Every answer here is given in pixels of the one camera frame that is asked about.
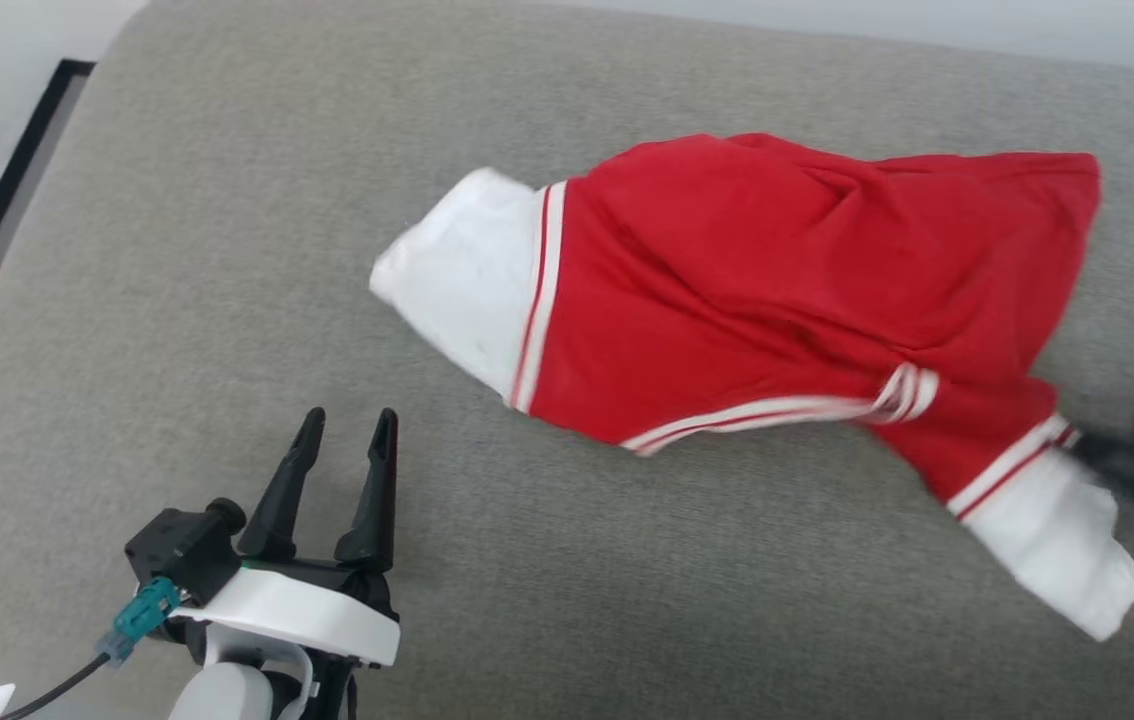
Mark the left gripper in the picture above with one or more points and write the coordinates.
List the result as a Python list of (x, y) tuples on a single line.
[(307, 610)]

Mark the red and white garment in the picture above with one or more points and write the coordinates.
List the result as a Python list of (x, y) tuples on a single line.
[(777, 280)]

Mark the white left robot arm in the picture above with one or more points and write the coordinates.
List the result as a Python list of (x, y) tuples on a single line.
[(222, 695)]

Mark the grey fabric sofa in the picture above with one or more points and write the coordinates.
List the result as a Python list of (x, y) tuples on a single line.
[(227, 250)]

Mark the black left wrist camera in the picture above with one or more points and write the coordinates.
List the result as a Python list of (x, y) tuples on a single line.
[(177, 550)]

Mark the black picture frame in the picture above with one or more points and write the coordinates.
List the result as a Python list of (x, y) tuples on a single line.
[(25, 160)]

